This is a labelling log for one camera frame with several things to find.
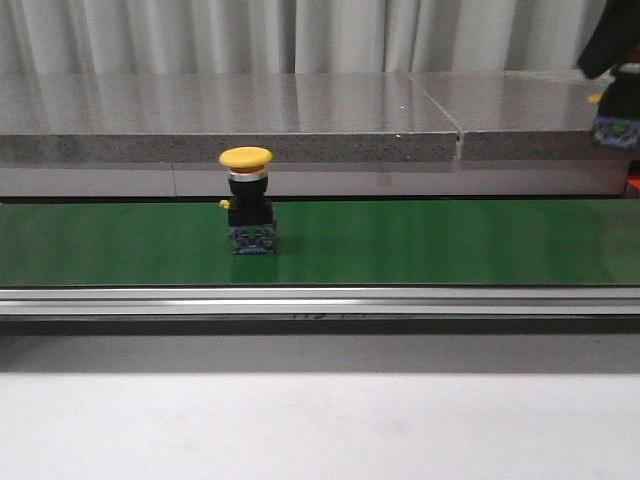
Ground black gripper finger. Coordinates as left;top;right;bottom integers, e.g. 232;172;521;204
577;0;639;79

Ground red push button middle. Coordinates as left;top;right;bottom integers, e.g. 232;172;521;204
591;62;639;150

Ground right grey stone slab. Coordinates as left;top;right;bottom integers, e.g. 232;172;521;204
409;71;639;162

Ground red box at right edge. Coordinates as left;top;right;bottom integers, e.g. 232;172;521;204
624;174;640;199

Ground green conveyor belt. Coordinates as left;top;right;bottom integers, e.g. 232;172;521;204
1;199;639;287

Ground yellow push button middle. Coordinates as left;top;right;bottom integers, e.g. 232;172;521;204
219;146;277;254

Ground grey stone countertop slab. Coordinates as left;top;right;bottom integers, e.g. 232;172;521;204
1;73;458;168

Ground grey pleated curtain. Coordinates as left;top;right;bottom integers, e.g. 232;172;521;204
1;1;604;75

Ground white cabinet front panel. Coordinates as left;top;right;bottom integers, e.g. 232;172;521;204
1;159;629;198

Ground aluminium conveyor side rail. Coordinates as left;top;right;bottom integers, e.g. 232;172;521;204
1;286;639;317

